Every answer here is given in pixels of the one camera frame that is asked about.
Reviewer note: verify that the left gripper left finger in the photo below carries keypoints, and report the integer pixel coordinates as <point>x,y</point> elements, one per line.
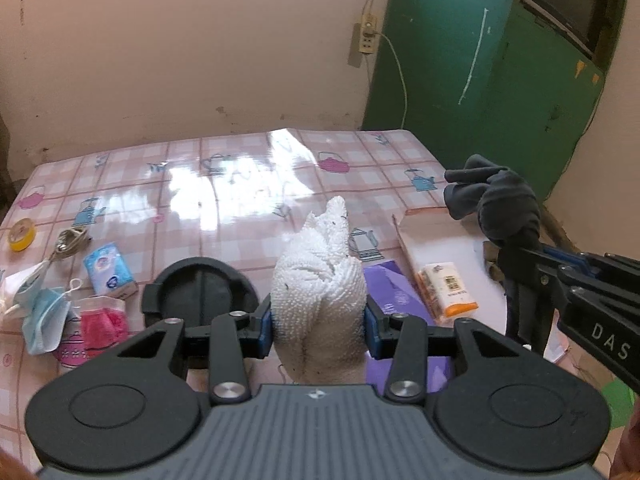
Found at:
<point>222,348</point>

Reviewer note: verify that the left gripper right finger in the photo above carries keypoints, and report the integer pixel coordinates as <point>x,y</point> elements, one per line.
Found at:
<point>399,347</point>

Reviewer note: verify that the white knitted sock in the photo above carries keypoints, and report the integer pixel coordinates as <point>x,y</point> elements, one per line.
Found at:
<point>318,294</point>

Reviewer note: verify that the black sock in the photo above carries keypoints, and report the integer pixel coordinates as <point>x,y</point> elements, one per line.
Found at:
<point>505,205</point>

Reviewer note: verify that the blue surgical mask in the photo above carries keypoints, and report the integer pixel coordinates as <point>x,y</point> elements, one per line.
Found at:
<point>46,311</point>

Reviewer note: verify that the black round lid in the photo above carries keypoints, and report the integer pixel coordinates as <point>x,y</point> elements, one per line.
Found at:
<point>197,289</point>

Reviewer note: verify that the tissue pack with orange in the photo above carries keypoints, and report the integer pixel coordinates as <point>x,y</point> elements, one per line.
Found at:
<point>443,290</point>

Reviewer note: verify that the purple tissue pack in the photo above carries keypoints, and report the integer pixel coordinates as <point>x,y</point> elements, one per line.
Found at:
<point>394,293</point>

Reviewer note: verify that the cardboard box tray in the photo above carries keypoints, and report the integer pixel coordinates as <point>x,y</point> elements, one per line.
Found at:
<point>430,235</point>

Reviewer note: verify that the pink sock in bag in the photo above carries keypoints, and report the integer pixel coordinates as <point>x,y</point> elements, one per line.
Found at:
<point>93,325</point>

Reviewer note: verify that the blue tissue pack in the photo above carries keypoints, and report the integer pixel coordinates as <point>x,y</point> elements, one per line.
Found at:
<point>109,273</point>

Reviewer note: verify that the pink checkered tablecloth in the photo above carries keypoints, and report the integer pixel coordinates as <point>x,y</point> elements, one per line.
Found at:
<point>238,199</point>

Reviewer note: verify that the white cloth bag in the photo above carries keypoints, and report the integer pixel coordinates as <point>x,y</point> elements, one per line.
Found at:
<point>17,287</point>

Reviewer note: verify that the yellow tape roll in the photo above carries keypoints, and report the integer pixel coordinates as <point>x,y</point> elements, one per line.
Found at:
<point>21,235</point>

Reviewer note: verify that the key bundle with cord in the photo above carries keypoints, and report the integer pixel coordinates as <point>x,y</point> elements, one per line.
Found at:
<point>70,242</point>

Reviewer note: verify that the wall power socket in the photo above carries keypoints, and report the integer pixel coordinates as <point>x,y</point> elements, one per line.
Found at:
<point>363,40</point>

